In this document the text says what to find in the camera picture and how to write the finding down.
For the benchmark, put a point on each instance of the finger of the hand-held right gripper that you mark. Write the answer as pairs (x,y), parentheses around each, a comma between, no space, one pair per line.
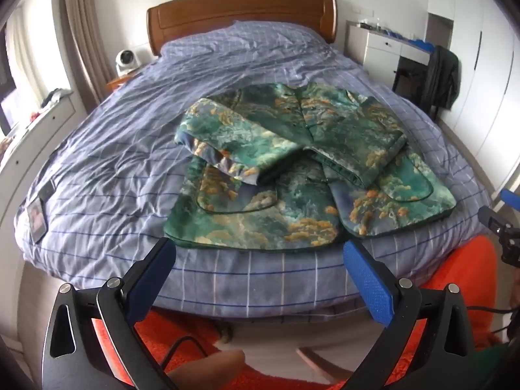
(511,201)
(492,219)

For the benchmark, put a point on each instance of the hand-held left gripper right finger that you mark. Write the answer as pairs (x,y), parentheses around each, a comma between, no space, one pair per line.
(367,284)

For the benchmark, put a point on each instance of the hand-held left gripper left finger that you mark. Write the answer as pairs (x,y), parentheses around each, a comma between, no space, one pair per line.
(148,280)

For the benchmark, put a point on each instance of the green printed padded jacket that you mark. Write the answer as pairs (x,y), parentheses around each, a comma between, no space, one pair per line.
(284,195)

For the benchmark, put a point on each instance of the orange fluffy fabric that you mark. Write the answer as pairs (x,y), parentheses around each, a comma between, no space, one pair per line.
(467,276)

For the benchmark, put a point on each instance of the bed with blue checked duvet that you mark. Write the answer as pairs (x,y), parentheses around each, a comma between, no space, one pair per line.
(113,162)

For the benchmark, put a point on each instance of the phone with photo case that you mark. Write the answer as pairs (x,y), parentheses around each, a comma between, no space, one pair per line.
(36,219)

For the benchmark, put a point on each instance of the white wardrobe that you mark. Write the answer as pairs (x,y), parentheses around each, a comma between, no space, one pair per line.
(487,69)

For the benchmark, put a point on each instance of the black garment on chair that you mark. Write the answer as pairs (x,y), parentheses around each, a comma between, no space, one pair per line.
(440,77)

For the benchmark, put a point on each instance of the blue items on desk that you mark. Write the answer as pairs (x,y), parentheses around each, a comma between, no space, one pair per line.
(420,45)

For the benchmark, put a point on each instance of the white side cabinet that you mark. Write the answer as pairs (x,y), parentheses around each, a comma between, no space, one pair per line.
(36,138)

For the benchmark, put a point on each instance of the wooden nightstand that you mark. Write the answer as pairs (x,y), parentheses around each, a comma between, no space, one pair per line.
(120,82)

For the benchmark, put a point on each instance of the white desk with drawer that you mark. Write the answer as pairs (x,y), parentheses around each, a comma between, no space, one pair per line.
(380,48)

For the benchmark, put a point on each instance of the white desk fan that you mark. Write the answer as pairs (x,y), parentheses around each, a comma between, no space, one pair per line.
(126,61)

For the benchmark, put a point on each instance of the beige curtain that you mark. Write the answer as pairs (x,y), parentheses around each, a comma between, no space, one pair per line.
(83,36)

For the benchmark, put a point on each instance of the wooden headboard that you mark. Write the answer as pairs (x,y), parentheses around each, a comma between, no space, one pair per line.
(243,12)

